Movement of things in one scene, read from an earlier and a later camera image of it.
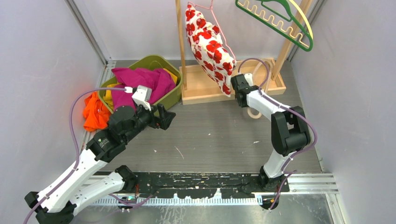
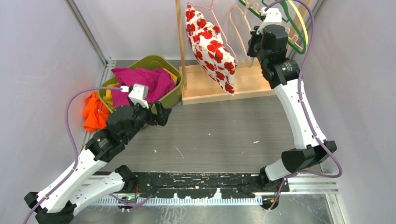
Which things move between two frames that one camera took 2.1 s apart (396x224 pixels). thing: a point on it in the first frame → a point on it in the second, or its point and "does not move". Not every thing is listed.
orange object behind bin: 96,114 does not move
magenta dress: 157,79 does not move
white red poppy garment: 208,49 does not move
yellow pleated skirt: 109,95 does not move
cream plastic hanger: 300,10 → 301,22
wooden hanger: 270,63 → 249,59
